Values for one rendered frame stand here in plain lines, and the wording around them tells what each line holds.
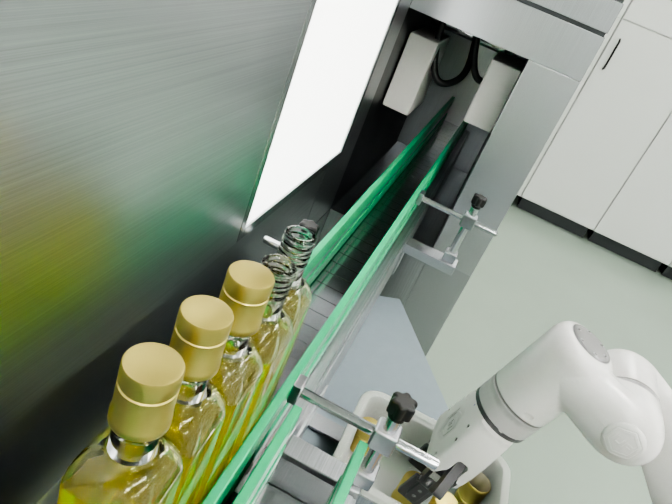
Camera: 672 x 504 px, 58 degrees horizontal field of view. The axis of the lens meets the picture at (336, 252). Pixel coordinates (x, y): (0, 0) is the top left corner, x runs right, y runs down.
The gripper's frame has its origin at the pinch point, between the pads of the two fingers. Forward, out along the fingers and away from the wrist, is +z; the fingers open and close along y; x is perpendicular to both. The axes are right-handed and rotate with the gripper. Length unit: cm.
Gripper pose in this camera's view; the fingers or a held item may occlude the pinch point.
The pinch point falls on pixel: (420, 474)
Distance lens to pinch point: 83.5
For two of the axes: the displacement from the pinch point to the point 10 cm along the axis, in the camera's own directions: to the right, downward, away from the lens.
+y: -3.4, 3.9, -8.6
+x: 7.7, 6.4, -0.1
